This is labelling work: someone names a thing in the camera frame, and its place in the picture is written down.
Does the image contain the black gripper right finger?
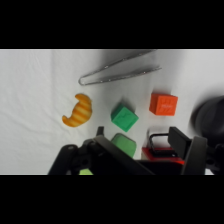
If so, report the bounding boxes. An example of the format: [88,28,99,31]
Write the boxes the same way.
[167,126,208,176]

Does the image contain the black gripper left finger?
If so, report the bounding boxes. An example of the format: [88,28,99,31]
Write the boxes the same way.
[48,125,156,176]

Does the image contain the yellow-green cube block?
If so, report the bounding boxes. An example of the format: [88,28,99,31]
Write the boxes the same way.
[78,168,95,176]

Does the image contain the light green rounded block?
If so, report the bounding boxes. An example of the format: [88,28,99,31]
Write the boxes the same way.
[110,132,138,159]

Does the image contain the black round bowl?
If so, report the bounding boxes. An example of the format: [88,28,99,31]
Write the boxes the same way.
[189,94,224,146]

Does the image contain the green cube block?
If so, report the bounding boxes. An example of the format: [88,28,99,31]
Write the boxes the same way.
[110,103,140,133]

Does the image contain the orange toy croissant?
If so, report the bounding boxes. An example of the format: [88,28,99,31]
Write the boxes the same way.
[61,93,93,128]

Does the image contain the orange cube block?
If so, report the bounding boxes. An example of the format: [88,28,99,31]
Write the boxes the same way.
[148,92,179,117]

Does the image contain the metal kitchen tongs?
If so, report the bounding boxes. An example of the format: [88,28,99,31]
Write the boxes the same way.
[78,49,163,87]

